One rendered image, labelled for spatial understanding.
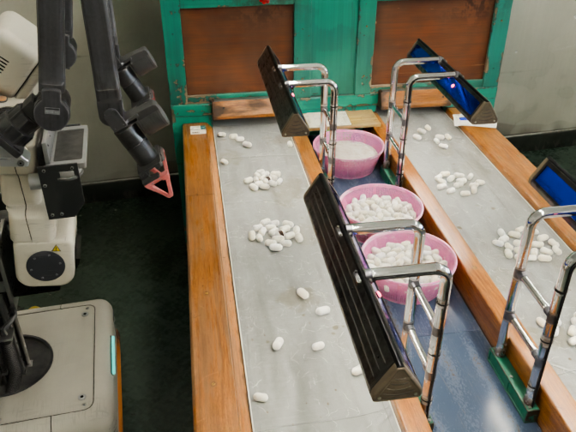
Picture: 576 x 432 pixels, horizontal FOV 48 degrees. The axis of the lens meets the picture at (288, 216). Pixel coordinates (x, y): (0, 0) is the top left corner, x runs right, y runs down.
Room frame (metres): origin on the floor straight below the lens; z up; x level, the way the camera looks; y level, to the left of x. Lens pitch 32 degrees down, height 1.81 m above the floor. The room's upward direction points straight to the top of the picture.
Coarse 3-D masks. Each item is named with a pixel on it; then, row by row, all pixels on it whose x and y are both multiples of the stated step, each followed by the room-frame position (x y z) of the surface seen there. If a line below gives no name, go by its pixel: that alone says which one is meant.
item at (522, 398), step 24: (552, 216) 1.12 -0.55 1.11; (528, 240) 1.11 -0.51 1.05; (528, 288) 1.07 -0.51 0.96; (504, 312) 1.13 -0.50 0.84; (552, 312) 0.97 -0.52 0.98; (504, 336) 1.12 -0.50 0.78; (528, 336) 1.04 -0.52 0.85; (552, 336) 0.96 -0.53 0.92; (504, 360) 1.10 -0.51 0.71; (504, 384) 1.05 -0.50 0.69; (528, 384) 0.98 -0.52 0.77; (528, 408) 0.96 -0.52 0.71
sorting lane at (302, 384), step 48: (240, 144) 2.22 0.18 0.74; (240, 192) 1.86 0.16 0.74; (288, 192) 1.86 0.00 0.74; (240, 240) 1.57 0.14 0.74; (240, 288) 1.34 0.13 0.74; (288, 288) 1.34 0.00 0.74; (240, 336) 1.16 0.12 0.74; (288, 336) 1.16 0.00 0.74; (336, 336) 1.16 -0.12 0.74; (288, 384) 1.01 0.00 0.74; (336, 384) 1.01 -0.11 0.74
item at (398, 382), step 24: (312, 192) 1.26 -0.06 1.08; (336, 192) 1.30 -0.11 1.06; (312, 216) 1.20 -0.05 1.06; (336, 216) 1.11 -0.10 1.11; (336, 240) 1.05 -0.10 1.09; (336, 264) 1.00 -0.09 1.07; (360, 264) 0.95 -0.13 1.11; (336, 288) 0.95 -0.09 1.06; (360, 288) 0.89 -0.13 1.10; (360, 312) 0.84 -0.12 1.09; (384, 312) 0.84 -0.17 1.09; (360, 336) 0.80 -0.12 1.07; (384, 336) 0.76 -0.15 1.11; (360, 360) 0.76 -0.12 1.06; (384, 360) 0.72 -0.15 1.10; (408, 360) 0.75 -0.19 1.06; (384, 384) 0.69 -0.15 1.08; (408, 384) 0.69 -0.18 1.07
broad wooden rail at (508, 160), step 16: (448, 112) 2.50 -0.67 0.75; (464, 128) 2.33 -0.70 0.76; (480, 128) 2.32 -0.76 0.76; (480, 144) 2.18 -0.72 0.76; (496, 144) 2.17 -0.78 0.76; (512, 144) 2.17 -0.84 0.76; (496, 160) 2.04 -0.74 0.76; (512, 160) 2.04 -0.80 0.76; (528, 160) 2.04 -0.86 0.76; (512, 176) 1.92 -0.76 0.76; (528, 176) 1.92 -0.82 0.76; (528, 192) 1.81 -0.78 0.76; (560, 224) 1.62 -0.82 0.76
